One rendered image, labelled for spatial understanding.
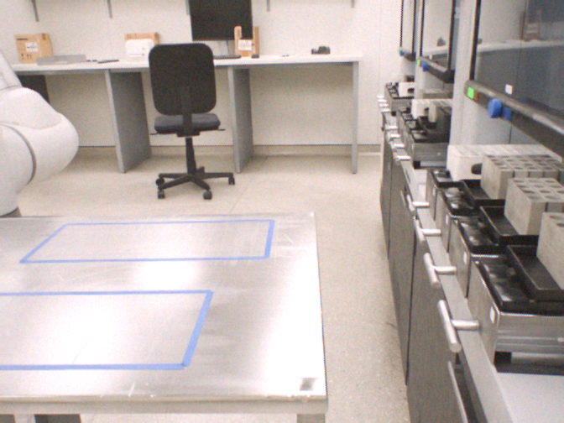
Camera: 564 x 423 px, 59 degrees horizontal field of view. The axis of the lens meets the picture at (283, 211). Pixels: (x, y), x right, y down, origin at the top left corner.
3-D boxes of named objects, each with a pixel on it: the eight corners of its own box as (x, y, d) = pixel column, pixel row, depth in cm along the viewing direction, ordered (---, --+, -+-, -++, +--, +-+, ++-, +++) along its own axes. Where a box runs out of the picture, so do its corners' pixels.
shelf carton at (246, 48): (236, 57, 418) (233, 26, 409) (241, 55, 438) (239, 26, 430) (255, 56, 415) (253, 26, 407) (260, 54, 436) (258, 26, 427)
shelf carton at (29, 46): (19, 64, 446) (13, 33, 437) (32, 62, 464) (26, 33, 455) (42, 63, 443) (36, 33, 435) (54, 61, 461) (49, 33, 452)
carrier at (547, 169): (553, 206, 81) (559, 171, 79) (540, 206, 82) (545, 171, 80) (530, 185, 92) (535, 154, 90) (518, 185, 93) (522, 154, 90)
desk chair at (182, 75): (154, 206, 343) (133, 44, 307) (156, 180, 401) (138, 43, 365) (241, 197, 354) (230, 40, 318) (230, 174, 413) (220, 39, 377)
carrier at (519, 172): (524, 206, 82) (529, 171, 80) (511, 206, 82) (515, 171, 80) (504, 185, 93) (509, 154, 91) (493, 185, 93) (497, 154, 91)
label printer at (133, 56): (156, 59, 436) (154, 38, 430) (148, 60, 409) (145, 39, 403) (133, 60, 436) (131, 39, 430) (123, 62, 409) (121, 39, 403)
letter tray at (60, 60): (37, 65, 402) (35, 57, 400) (58, 62, 435) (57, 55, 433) (67, 65, 400) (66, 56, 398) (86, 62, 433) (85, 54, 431)
